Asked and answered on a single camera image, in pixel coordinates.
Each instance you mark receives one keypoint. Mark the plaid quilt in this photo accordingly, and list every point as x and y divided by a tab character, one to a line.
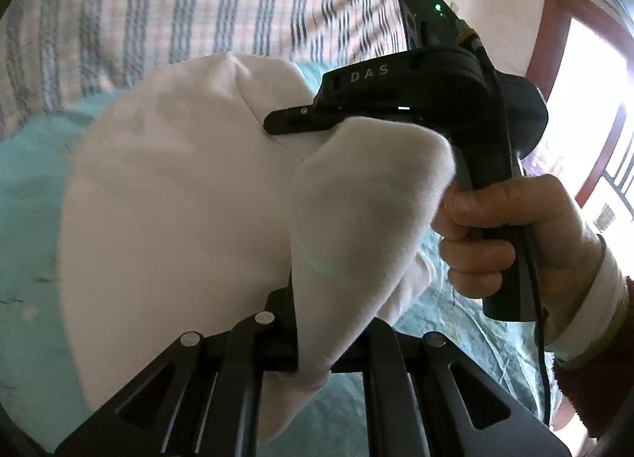
163	16

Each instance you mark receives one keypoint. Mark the teal floral blanket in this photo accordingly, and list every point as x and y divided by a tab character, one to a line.
34	219

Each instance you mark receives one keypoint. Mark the person's right forearm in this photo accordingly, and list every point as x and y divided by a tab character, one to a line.
602	338

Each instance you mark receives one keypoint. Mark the person's right hand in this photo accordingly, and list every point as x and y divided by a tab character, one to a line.
554	239

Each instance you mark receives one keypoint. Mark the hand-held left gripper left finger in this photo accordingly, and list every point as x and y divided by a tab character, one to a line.
277	338

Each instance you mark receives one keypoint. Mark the white zip hoodie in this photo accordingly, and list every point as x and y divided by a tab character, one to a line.
183	199

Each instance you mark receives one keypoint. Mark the brown wooden door frame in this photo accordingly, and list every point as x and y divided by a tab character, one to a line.
559	41

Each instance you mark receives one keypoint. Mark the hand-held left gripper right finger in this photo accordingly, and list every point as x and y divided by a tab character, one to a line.
384	368

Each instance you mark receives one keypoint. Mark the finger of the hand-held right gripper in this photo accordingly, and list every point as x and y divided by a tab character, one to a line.
297	117

